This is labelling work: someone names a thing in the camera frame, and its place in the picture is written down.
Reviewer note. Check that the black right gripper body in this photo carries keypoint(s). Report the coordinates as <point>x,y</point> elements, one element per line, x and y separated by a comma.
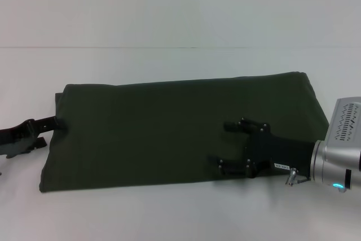
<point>282,153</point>

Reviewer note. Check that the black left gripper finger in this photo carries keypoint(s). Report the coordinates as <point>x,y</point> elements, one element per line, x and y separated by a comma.
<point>41,142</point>
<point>46,123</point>

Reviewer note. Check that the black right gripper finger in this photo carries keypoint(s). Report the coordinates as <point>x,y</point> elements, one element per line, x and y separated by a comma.
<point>245,126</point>
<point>231,169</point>

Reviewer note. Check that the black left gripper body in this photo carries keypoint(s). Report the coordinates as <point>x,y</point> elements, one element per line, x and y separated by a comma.
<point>19,140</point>

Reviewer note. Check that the dark green t-shirt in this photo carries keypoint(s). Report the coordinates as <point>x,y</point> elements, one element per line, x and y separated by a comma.
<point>169,133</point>

